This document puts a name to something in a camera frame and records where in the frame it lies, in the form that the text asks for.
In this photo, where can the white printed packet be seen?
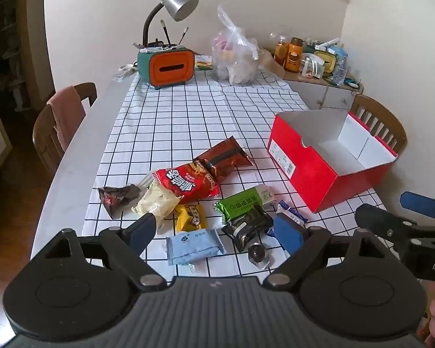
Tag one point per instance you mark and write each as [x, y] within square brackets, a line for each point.
[203, 63]

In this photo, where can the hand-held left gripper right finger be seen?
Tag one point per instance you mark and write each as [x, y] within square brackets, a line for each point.
[288, 234]

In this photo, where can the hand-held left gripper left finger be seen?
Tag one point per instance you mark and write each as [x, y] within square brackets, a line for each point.
[143, 230]

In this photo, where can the yellow snack packet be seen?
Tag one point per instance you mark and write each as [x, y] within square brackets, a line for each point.
[190, 217]

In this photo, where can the white long box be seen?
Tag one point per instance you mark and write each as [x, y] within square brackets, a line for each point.
[328, 45]

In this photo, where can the dark brown snack packet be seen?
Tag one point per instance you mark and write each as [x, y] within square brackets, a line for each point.
[224, 157]

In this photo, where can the blue white small packet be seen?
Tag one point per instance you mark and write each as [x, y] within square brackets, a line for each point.
[293, 214]

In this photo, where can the orange teal tissue box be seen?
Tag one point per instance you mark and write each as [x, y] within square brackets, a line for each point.
[168, 67]

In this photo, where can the silver desk lamp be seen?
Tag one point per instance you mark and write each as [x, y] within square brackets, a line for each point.
[177, 3]

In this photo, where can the white wooden cabinet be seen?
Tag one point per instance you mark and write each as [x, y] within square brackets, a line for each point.
[311, 90]

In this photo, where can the small white object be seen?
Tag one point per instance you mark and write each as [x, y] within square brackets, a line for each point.
[125, 73]

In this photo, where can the round chocolate candy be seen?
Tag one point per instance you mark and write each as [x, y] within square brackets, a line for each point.
[258, 253]

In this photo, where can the white checkered tablecloth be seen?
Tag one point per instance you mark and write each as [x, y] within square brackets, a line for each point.
[188, 116]

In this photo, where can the white gift bag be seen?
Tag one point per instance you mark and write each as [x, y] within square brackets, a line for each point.
[310, 67]

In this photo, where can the red snack packet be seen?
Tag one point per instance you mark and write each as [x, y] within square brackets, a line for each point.
[188, 183]

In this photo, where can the orange thermos bottle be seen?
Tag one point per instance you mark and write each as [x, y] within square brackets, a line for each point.
[294, 56]

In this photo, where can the yellow tissue box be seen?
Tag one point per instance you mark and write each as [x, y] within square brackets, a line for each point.
[326, 60]

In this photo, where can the wooden chair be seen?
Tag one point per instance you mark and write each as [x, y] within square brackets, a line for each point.
[43, 134]
[380, 116]

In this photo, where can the green snack packet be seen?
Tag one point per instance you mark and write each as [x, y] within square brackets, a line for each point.
[243, 199]

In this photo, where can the clear water bottle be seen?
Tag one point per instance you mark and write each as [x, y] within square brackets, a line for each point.
[339, 70]

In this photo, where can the black snack packet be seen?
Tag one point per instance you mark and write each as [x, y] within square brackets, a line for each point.
[246, 226]

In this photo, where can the teal small gadget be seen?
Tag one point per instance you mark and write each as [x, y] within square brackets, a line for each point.
[351, 81]

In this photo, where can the cream snack packet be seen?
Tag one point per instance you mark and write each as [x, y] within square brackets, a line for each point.
[156, 199]

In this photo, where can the paintbrush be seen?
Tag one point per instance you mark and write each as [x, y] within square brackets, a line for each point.
[183, 36]
[165, 32]

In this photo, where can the clear plastic bag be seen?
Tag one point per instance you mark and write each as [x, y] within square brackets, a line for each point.
[235, 61]

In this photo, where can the pink cloth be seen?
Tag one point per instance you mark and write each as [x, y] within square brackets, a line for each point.
[67, 112]

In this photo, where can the white cardboard box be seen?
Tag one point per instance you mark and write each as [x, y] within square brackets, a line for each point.
[311, 174]

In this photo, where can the amber oil bottle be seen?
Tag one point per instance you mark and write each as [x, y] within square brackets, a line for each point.
[281, 52]

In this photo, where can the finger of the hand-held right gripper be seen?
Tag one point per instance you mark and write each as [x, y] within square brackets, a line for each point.
[375, 219]
[420, 203]

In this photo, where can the small dark brown wrapper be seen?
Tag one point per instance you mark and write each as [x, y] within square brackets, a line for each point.
[114, 195]

